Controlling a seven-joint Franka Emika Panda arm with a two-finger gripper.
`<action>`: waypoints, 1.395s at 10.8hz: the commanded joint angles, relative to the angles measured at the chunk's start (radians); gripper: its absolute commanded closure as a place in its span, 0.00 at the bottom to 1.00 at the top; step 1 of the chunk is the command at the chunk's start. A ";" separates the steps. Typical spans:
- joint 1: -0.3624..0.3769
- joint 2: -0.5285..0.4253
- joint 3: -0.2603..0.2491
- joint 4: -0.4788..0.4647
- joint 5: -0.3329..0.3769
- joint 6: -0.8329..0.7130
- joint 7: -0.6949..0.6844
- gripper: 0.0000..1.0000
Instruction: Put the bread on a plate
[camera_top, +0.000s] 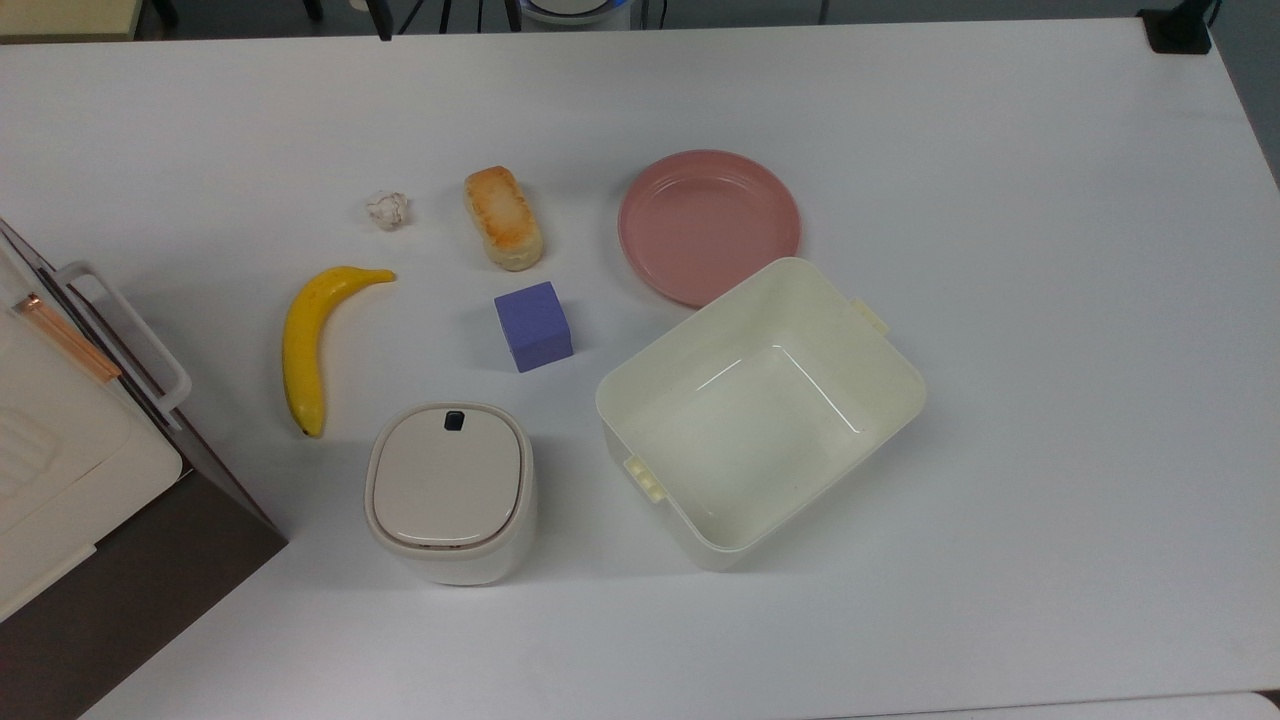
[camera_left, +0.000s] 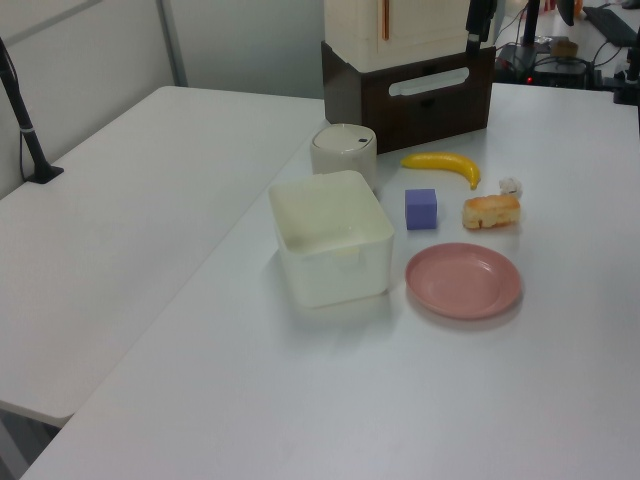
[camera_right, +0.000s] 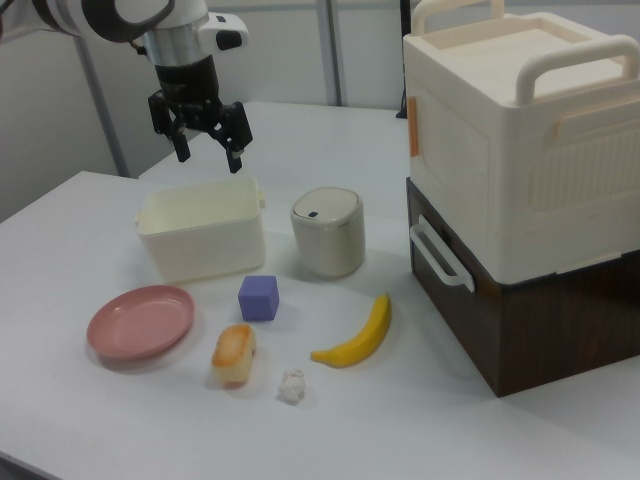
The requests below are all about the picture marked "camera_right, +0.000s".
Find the black gripper silver flange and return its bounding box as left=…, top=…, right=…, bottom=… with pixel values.
left=141, top=23, right=253, bottom=175

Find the toasted bread piece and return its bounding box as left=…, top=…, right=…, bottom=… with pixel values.
left=210, top=323, right=259, bottom=389

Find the pink plastic plate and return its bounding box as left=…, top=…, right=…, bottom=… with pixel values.
left=86, top=284, right=197, bottom=363

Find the white plastic storage bin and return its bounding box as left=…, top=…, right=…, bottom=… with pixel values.
left=135, top=175, right=269, bottom=287

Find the small beige lidded trash can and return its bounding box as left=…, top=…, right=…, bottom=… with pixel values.
left=289, top=186, right=367, bottom=280

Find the purple foam cube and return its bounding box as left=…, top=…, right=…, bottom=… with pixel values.
left=237, top=274, right=280, bottom=323

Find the orange strip on cream box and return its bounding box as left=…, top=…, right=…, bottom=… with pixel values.
left=407, top=97, right=423, bottom=159

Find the yellow toy banana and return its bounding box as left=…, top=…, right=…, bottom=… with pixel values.
left=310, top=292, right=393, bottom=370

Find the crumpled paper ball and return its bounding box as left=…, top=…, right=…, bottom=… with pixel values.
left=277, top=368, right=308, bottom=405

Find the black hanging cable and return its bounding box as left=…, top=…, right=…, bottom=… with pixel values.
left=395, top=0, right=414, bottom=120

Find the white drawer handle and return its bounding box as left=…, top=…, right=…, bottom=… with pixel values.
left=408, top=214, right=477, bottom=292

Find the cream plastic box with handles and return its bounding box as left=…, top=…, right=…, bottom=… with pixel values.
left=402, top=0, right=640, bottom=284

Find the white appliance with handle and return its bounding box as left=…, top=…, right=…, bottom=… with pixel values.
left=405, top=177, right=640, bottom=400

